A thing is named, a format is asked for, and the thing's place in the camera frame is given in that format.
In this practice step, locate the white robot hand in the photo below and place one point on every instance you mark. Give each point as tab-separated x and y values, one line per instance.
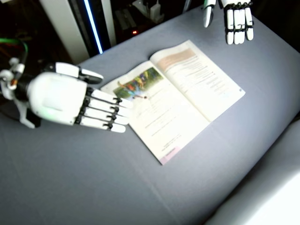
54	96
239	21

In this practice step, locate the illustrated book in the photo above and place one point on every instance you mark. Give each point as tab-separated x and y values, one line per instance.
187	93

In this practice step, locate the black round base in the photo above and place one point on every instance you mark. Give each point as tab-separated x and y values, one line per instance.
7	113

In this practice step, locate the white column with blue light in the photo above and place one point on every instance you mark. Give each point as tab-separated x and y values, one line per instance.
61	23

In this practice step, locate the white plastic container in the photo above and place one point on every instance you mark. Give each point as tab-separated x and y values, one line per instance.
155	10

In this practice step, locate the grey table cloth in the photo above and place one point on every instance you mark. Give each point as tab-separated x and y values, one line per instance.
93	175

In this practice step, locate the black box with red light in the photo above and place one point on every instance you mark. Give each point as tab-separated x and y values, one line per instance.
131	28

